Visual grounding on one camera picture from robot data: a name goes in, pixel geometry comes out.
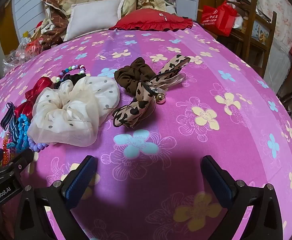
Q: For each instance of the red shopping bag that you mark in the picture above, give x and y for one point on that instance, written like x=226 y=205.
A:
x=218 y=17

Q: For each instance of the pink floral bedsheet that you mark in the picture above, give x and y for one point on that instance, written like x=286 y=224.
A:
x=211 y=80

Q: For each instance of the white polka dot scrunchie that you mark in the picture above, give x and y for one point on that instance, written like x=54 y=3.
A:
x=68 y=115

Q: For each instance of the black scrunchie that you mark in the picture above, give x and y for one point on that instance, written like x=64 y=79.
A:
x=71 y=78

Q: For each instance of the white floral cloth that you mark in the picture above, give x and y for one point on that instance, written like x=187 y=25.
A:
x=278 y=2

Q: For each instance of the wooden chair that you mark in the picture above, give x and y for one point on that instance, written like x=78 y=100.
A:
x=248 y=42

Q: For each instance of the red satin bow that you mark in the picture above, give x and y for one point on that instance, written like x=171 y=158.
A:
x=39 y=87

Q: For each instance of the white pillow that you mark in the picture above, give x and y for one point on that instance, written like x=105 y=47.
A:
x=93 y=16

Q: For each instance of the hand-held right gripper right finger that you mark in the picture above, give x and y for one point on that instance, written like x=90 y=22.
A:
x=217 y=180

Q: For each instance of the brown scrunchie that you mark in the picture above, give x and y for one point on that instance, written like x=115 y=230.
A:
x=131 y=76

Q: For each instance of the red ruffled pillow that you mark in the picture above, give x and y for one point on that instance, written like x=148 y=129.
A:
x=151 y=18

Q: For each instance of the pile of plastic bags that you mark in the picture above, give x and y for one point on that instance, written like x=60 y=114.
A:
x=28 y=48

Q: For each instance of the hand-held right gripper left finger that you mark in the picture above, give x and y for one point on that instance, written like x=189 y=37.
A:
x=82 y=180

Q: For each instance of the navy striped hair bow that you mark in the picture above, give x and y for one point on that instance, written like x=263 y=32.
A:
x=7 y=116

